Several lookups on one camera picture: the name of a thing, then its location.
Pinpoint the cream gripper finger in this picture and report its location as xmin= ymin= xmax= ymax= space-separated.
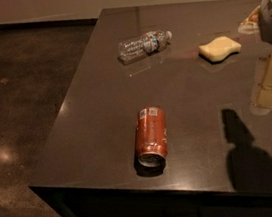
xmin=238 ymin=6 xmax=261 ymax=35
xmin=250 ymin=51 xmax=272 ymax=116

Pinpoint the orange soda can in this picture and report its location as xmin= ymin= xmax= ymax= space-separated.
xmin=135 ymin=106 xmax=168 ymax=168

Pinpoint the yellow sponge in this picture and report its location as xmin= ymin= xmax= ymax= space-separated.
xmin=199 ymin=36 xmax=242 ymax=62

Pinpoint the clear plastic water bottle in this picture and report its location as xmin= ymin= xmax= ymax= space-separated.
xmin=118 ymin=30 xmax=172 ymax=65

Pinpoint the dark cabinet under table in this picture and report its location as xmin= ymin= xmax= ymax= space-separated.
xmin=31 ymin=185 xmax=272 ymax=217

